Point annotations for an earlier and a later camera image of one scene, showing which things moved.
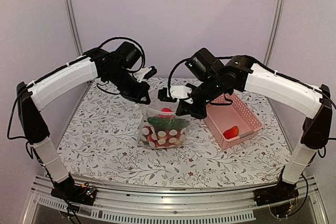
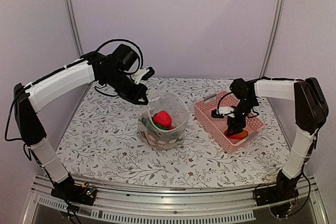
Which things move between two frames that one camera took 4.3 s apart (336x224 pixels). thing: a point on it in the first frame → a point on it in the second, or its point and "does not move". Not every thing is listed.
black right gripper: (184, 108) → (234, 124)
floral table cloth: (101, 149) does not move
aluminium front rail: (116, 203) does not move
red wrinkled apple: (166, 110) → (162, 117)
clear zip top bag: (161, 127) does not move
